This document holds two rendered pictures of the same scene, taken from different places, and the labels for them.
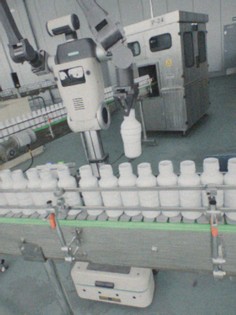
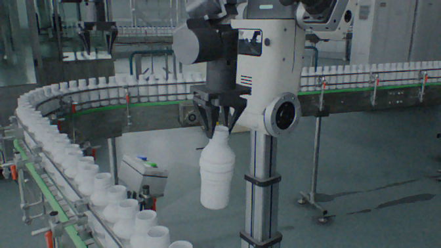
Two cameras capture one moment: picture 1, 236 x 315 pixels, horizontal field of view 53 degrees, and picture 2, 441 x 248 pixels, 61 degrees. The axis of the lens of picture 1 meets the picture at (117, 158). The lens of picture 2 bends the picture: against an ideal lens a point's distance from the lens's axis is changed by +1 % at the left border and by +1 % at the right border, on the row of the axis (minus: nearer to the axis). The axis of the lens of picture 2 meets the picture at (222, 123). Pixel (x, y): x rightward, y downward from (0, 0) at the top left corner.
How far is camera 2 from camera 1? 0.49 m
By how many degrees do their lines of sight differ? 31
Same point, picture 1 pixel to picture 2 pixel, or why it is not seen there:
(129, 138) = (203, 175)
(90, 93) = (263, 75)
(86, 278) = not seen: outside the picture
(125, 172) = (138, 227)
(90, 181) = (111, 212)
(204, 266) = not seen: outside the picture
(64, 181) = (96, 194)
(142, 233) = not seen: outside the picture
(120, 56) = (182, 44)
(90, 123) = (254, 121)
